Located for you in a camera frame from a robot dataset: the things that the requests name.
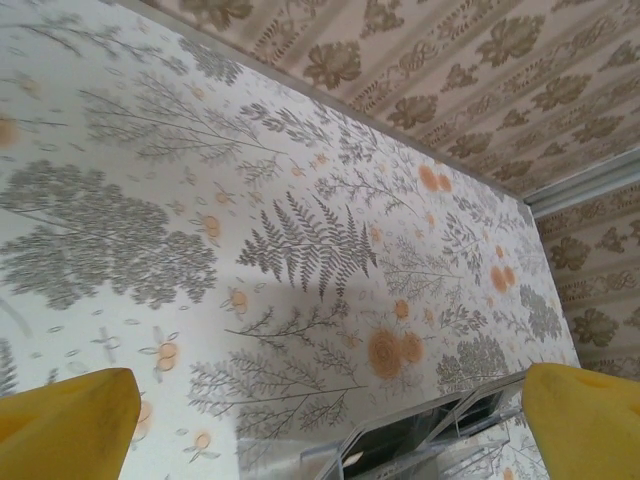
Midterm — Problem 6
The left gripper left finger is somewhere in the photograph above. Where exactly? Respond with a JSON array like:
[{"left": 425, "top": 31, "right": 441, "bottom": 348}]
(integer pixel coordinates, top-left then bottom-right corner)
[{"left": 0, "top": 367, "right": 142, "bottom": 480}]

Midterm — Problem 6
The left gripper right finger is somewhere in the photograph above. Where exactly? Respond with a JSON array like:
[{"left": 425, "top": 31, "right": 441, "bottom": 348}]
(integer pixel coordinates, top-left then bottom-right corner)
[{"left": 519, "top": 362, "right": 640, "bottom": 480}]

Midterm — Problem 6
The black credit card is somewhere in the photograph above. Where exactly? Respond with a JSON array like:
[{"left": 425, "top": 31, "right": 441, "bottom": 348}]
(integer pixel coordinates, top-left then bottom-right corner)
[
  {"left": 344, "top": 424, "right": 402, "bottom": 469},
  {"left": 457, "top": 394, "right": 504, "bottom": 434}
]

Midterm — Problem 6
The aluminium frame post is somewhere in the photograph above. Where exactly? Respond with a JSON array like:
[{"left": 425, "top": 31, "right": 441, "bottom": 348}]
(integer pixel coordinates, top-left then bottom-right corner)
[{"left": 522, "top": 152, "right": 640, "bottom": 214}]

